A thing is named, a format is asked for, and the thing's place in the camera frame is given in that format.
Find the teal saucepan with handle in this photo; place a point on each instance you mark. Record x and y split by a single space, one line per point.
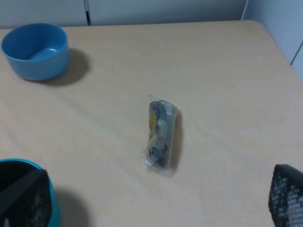
13 168

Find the clear plastic snack bag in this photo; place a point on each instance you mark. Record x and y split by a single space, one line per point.
162 119

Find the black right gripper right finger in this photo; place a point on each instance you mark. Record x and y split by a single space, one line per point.
285 200

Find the blue plastic bowl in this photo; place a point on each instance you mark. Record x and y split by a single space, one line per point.
37 51

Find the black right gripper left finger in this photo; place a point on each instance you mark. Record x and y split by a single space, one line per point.
27 201

